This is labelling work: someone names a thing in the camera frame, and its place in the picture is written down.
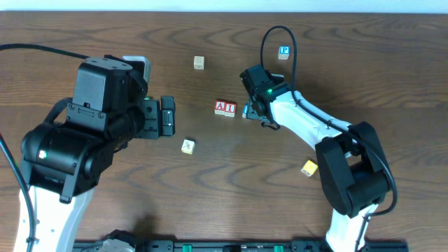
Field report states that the blue number 2 block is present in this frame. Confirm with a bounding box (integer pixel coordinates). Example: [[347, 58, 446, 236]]
[[242, 104, 248, 118]]

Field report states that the red letter I block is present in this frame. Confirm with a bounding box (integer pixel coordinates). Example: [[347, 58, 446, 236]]
[[224, 103, 237, 117]]

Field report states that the red letter A block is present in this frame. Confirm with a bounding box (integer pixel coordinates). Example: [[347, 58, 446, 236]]
[[214, 101, 226, 115]]

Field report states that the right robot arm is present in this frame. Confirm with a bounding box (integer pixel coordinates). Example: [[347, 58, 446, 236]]
[[239, 65, 397, 251]]

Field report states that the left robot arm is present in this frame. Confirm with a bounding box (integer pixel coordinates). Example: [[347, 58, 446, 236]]
[[17, 55, 175, 251]]

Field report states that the blue letter P block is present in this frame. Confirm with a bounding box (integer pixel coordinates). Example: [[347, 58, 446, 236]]
[[278, 45, 291, 60]]

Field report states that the plain wooden block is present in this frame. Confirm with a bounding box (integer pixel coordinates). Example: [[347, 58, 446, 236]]
[[193, 56, 205, 70]]

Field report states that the wooden block with drawing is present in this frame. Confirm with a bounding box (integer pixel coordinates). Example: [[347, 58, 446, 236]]
[[181, 139, 195, 155]]

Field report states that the yellow wooden block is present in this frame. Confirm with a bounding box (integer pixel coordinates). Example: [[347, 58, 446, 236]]
[[301, 160, 318, 177]]

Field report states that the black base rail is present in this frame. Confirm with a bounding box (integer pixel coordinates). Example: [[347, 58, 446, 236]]
[[73, 239, 410, 252]]

